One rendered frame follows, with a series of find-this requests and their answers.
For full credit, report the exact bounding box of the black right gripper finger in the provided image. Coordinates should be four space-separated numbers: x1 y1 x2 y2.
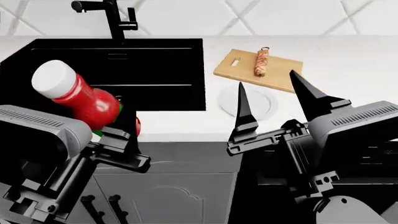
228 81 259 142
289 69 353 123

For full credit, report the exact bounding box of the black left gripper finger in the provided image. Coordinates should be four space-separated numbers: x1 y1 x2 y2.
101 95 140 155

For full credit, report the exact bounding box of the red ketchup bottle white cap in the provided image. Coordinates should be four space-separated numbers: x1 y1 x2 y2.
31 60 142 138

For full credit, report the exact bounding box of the white round plate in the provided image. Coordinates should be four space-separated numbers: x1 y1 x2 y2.
218 83 279 121

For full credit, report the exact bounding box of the wooden cutting board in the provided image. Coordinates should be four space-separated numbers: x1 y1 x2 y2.
213 49 305 94

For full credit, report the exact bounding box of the dark grey plain cabinet front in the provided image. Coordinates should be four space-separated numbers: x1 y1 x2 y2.
241 138 398 224

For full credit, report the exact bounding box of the grey panelled cabinet door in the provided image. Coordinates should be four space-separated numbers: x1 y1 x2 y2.
92 172 239 224

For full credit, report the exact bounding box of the black kitchen sink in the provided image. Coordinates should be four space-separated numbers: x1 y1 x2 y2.
0 38 208 113

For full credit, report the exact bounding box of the black kitchen faucet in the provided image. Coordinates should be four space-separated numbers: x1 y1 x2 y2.
71 0 138 45

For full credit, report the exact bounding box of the black cabinet door handle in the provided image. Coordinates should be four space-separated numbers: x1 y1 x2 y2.
80 195 106 224
108 194 131 224

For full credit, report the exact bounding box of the meat skewer with ring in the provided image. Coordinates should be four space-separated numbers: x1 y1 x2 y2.
252 47 271 78

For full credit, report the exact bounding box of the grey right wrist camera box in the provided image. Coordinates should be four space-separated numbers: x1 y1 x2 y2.
307 100 398 162

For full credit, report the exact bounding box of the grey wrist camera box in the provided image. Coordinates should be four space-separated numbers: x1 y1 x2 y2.
0 105 93 169
307 100 398 162

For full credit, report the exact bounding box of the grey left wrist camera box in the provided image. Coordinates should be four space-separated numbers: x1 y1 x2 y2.
0 105 93 169

